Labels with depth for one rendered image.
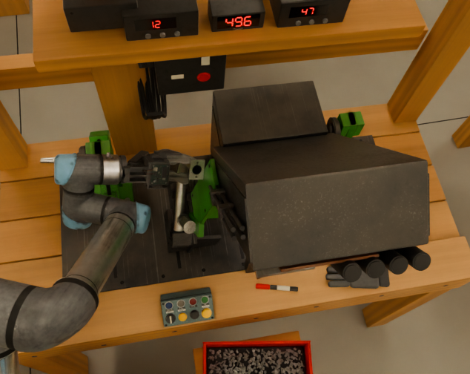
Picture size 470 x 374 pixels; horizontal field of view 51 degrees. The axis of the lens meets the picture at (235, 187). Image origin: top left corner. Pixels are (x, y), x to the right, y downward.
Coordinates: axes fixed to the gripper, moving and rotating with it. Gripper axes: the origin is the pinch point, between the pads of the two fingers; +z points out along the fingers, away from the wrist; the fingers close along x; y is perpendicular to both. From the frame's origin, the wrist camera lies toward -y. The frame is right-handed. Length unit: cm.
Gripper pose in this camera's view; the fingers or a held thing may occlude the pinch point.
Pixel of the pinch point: (193, 167)
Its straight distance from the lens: 135.1
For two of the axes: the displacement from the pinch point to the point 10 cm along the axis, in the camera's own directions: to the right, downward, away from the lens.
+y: 3.6, 3.4, -8.7
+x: 1.2, -9.4, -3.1
